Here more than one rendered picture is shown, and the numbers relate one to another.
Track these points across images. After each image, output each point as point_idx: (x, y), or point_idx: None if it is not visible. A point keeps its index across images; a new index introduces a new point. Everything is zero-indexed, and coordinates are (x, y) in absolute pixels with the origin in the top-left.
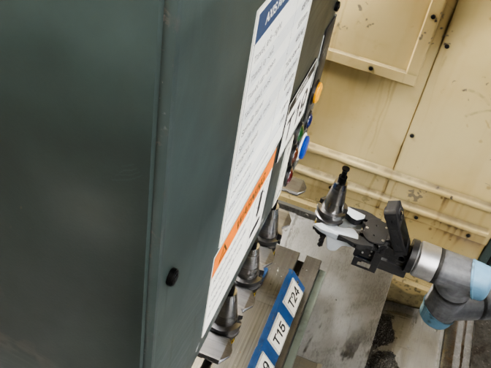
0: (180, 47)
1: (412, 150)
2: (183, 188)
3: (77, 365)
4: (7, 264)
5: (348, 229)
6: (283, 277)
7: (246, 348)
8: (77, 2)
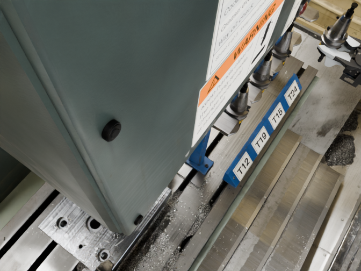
0: None
1: None
2: (95, 22)
3: (54, 175)
4: None
5: (344, 53)
6: (288, 77)
7: (253, 121)
8: None
